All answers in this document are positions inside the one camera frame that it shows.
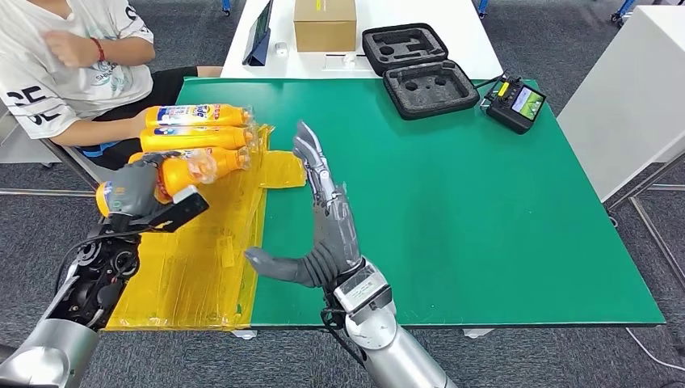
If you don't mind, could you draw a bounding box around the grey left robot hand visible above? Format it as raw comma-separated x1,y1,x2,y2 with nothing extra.
109,151,182,218

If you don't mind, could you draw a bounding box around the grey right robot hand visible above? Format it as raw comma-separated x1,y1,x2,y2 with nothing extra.
244,120,365,290

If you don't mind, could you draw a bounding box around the orange detergent bottle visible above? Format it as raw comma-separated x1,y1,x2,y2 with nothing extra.
95,150,218,218
128,146,253,180
140,126,257,153
145,103,254,129

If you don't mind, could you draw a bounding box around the yellow plastic-wrapped board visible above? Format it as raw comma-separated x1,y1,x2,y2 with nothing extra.
104,124,309,331

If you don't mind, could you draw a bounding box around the person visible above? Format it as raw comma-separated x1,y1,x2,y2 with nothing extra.
0,0,223,171

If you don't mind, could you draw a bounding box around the black foam-lined case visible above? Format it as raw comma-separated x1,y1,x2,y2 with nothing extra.
361,23,481,121

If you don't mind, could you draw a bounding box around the tablet in blue case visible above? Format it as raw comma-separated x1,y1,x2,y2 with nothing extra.
242,0,275,67

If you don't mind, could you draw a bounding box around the brown cardboard box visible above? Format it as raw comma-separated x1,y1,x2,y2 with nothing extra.
292,0,358,53

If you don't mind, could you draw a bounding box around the black remote controller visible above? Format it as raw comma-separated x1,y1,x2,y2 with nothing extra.
480,74,548,135

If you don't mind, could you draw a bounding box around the white table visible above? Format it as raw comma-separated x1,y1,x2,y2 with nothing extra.
220,0,504,81

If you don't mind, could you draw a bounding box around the white cabinet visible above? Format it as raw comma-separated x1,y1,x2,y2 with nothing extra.
556,5,685,203

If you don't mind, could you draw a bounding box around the blue wheeled stand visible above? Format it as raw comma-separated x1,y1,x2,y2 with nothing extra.
610,0,643,27

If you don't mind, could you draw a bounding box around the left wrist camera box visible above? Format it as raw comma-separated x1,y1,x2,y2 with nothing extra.
109,185,210,234

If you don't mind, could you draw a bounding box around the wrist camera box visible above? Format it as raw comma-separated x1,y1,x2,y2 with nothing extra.
109,185,210,234
332,264,393,315

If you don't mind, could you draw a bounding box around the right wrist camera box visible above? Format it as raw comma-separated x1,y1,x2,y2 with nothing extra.
332,264,393,315

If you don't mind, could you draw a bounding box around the steel bench frame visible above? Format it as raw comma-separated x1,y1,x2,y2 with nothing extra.
0,107,116,198

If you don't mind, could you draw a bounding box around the white floor cable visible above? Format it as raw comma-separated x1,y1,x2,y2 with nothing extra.
623,327,685,376

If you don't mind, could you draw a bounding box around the steel table frame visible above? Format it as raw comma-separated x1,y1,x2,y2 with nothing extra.
607,152,685,293

